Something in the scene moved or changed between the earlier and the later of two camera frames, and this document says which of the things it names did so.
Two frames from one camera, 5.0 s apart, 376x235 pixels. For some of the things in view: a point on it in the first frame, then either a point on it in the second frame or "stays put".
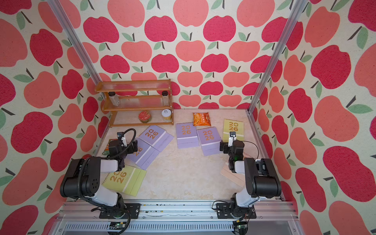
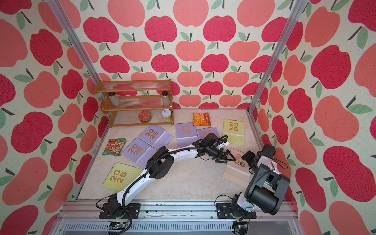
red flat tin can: x=144 y=116 stays put
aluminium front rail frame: x=272 y=218 stays put
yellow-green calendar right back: x=234 y=126 stays put
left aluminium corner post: x=74 y=40 stays put
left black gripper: x=130 y=150 to x=224 y=157
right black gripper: x=224 y=146 to x=248 y=157
